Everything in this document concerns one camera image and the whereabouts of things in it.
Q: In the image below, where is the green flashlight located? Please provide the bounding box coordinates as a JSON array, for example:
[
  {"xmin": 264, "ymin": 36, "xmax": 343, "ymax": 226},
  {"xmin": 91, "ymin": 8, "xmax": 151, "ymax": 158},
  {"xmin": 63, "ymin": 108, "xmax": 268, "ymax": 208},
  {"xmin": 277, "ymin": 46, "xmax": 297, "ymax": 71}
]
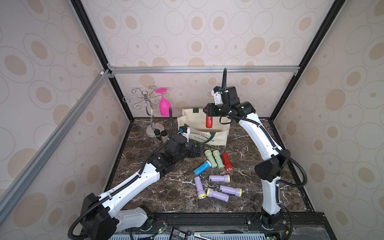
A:
[
  {"xmin": 204, "ymin": 149, "xmax": 218, "ymax": 168},
  {"xmin": 213, "ymin": 150, "xmax": 225, "ymax": 169}
]

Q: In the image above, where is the blue flashlight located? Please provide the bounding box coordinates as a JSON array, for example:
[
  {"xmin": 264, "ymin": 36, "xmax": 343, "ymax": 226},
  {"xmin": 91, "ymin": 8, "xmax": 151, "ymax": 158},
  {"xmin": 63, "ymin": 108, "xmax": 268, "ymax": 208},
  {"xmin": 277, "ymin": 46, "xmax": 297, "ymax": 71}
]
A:
[{"xmin": 194, "ymin": 161, "xmax": 212, "ymax": 176}]

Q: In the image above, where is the purple flashlight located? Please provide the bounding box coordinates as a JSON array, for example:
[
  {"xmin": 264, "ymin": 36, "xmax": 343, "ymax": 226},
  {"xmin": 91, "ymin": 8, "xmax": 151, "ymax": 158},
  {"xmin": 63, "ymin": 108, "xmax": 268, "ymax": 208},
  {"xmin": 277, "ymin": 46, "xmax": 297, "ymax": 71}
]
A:
[
  {"xmin": 209, "ymin": 175, "xmax": 231, "ymax": 183},
  {"xmin": 207, "ymin": 188, "xmax": 229, "ymax": 202},
  {"xmin": 220, "ymin": 185, "xmax": 243, "ymax": 197}
]

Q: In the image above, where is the purple flashlight diagonal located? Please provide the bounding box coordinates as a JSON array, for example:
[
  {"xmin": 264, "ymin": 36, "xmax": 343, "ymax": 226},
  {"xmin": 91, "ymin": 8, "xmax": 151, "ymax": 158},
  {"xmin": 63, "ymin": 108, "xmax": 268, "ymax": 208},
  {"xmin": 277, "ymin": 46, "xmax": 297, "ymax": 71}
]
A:
[{"xmin": 194, "ymin": 176, "xmax": 207, "ymax": 200}]

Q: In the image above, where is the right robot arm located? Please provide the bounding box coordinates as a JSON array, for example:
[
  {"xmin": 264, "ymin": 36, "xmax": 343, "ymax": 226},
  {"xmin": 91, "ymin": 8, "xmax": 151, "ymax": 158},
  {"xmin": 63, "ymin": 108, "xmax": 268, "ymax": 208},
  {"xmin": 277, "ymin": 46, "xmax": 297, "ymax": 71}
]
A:
[{"xmin": 203, "ymin": 69, "xmax": 308, "ymax": 230}]

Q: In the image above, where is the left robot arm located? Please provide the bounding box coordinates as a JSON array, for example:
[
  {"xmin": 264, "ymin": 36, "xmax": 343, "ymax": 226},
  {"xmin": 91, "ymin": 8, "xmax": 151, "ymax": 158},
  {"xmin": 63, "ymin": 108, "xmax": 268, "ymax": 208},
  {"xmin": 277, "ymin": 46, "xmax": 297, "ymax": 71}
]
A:
[{"xmin": 68, "ymin": 126, "xmax": 202, "ymax": 240}]

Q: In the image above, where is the cream canvas tote bag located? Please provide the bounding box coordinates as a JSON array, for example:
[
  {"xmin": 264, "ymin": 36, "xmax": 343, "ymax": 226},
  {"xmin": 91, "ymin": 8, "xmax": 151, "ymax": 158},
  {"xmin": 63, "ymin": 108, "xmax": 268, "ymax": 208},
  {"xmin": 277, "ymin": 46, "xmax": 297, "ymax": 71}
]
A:
[{"xmin": 178, "ymin": 108, "xmax": 231, "ymax": 146}]

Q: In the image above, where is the dark small bottle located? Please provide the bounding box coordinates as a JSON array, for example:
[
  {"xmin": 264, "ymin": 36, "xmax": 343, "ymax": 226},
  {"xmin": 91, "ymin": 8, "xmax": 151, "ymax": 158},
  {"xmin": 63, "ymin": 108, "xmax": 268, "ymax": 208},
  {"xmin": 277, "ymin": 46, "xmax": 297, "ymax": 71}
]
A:
[{"xmin": 154, "ymin": 129, "xmax": 161, "ymax": 140}]

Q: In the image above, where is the small red flashlight right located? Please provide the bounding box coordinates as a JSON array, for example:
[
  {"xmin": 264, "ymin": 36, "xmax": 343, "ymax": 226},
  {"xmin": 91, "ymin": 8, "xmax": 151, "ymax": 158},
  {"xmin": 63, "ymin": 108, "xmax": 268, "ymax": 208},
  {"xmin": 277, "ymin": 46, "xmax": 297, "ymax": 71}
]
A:
[{"xmin": 222, "ymin": 153, "xmax": 233, "ymax": 172}]

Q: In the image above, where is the purple flashlight bottom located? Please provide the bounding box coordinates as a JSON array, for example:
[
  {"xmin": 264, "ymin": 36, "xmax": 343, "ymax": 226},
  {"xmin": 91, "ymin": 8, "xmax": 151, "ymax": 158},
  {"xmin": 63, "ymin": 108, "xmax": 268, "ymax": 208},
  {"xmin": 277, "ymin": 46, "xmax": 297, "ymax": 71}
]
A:
[{"xmin": 207, "ymin": 188, "xmax": 229, "ymax": 202}]

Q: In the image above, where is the pink plastic wine glass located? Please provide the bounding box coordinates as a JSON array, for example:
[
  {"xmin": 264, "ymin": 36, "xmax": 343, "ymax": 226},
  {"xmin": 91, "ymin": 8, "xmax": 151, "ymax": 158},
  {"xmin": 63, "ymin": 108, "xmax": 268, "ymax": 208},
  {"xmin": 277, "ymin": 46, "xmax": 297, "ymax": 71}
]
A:
[{"xmin": 155, "ymin": 88, "xmax": 172, "ymax": 117}]

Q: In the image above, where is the chrome wine glass rack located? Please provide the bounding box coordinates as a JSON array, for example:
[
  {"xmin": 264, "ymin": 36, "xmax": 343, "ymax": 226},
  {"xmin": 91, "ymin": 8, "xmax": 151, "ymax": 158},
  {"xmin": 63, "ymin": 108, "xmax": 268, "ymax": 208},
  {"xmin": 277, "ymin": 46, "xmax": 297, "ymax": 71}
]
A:
[{"xmin": 123, "ymin": 86, "xmax": 164, "ymax": 139}]

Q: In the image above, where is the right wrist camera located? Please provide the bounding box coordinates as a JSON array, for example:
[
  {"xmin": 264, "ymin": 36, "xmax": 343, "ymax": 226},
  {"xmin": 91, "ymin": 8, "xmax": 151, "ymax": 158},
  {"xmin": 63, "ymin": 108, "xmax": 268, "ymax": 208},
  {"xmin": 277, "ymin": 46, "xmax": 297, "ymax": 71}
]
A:
[{"xmin": 211, "ymin": 86, "xmax": 223, "ymax": 105}]

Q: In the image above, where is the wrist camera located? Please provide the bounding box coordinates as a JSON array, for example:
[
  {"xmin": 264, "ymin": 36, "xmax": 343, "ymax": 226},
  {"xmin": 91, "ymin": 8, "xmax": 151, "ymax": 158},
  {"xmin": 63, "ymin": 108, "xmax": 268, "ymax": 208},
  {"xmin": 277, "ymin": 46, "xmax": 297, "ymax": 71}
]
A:
[
  {"xmin": 211, "ymin": 86, "xmax": 223, "ymax": 105},
  {"xmin": 179, "ymin": 126, "xmax": 191, "ymax": 142}
]

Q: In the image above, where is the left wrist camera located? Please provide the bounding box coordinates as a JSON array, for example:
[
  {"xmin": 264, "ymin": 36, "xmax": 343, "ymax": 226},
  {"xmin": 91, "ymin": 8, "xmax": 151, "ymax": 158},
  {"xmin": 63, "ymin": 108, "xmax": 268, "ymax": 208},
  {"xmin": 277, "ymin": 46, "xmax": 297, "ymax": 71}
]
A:
[{"xmin": 179, "ymin": 126, "xmax": 191, "ymax": 142}]

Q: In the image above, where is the horizontal aluminium rail back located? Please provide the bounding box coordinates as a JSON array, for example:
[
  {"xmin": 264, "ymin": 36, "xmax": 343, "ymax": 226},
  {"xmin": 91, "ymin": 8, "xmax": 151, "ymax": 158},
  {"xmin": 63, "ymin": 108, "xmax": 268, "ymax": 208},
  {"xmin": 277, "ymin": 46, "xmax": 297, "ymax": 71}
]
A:
[{"xmin": 111, "ymin": 65, "xmax": 300, "ymax": 74}]

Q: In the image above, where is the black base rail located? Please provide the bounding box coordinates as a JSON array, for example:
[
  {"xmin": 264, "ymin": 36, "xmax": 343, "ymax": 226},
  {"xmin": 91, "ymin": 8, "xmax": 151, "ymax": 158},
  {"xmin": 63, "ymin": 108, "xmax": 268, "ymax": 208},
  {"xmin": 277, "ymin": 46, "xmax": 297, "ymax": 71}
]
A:
[{"xmin": 78, "ymin": 212, "xmax": 337, "ymax": 240}]

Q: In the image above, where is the aluminium rail left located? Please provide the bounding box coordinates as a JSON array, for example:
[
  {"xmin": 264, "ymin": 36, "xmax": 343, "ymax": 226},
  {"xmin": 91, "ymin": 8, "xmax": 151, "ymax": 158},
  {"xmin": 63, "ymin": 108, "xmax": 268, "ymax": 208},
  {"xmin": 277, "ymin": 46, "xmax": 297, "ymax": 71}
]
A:
[{"xmin": 1, "ymin": 69, "xmax": 111, "ymax": 225}]

